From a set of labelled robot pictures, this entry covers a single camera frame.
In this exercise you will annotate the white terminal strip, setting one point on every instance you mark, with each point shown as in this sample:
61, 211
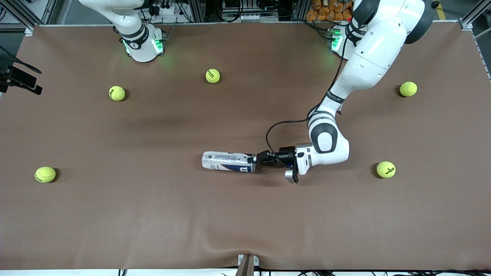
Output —
249, 17

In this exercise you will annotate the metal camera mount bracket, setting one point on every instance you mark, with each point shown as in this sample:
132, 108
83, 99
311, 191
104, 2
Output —
247, 264

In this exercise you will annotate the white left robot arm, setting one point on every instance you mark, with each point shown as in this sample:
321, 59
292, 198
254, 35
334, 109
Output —
368, 57

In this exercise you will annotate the yellow tennis ball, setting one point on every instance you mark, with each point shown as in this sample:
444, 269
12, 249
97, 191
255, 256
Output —
386, 169
45, 174
117, 93
408, 89
213, 76

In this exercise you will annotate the white power strip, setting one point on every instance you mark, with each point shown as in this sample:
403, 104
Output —
168, 15

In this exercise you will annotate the brown table mat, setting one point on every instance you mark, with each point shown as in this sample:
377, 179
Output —
245, 214

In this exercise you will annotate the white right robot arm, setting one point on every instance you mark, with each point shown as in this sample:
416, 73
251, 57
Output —
138, 42

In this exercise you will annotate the orange objects pile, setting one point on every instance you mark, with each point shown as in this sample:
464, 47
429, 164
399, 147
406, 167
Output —
326, 11

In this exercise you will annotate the white blue tennis ball can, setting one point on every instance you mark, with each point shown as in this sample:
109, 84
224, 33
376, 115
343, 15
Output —
226, 161

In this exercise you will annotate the aluminium frame post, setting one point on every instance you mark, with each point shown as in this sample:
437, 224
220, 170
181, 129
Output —
23, 17
473, 17

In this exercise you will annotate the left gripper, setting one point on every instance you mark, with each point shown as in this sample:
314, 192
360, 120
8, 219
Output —
285, 155

